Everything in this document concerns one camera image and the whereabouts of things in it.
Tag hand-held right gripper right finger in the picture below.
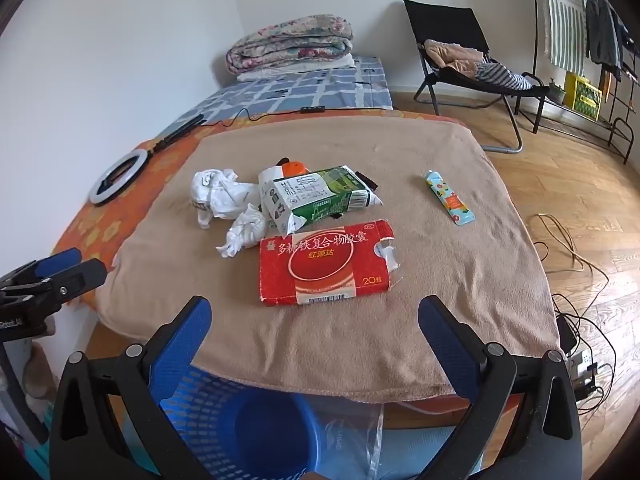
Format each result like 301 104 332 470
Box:
417 295 583 480

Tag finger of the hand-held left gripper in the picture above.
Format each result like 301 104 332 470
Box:
0 258 109 318
0 247 83 293

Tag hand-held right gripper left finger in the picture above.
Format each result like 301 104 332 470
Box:
49 296 213 480

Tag blue plastic basket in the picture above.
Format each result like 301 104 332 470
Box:
120 362 323 480

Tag small white tissue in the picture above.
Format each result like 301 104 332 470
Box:
216 203 271 259

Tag light blue patterned tube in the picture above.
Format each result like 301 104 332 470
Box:
425 170 474 226

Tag red cardboard box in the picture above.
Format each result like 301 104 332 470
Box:
259 219 401 307

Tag large white paper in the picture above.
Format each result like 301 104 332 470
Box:
190 168 263 230

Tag green white milk carton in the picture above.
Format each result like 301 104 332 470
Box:
258 165 385 236

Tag beige fluffy cloth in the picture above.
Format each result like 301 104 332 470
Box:
22 342 58 401

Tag teal mat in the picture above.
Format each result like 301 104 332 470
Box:
20 402 56 463

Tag tan fleece blanket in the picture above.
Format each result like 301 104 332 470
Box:
95 119 561 403

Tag black power adapter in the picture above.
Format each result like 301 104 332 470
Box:
556 314 578 353

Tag clear plastic bag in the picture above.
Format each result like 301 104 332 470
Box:
310 400 386 480

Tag white power strip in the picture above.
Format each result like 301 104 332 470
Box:
565 350 598 396

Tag orange round device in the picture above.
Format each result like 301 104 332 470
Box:
276 157 308 178

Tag striped garment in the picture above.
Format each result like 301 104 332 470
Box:
475 60 533 92

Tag yellow plastic crate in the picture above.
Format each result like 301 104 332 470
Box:
565 72 603 121

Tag blue checkered sheet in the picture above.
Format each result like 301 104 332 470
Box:
182 55 393 126

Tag tan padded cloth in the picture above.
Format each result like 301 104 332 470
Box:
425 39 493 78

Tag white folded bedding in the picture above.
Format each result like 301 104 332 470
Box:
236 55 357 82

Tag black clothes rack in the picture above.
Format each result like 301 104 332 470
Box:
525 0 640 166

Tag folded floral quilt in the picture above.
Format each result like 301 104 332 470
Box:
225 12 355 76

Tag black folding chair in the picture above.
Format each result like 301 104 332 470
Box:
402 0 551 153

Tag green white striped cloth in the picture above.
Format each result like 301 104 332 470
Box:
537 0 588 76

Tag dark hanging jacket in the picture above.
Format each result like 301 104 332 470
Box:
585 0 628 83

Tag black floor cables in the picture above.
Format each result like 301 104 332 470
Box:
532 240 621 413

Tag beige floor cable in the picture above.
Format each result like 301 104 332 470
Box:
537 212 596 273

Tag ring light with black arm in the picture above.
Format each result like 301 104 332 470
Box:
89 114 207 206

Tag black cable with controller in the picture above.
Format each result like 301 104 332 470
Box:
202 105 326 128

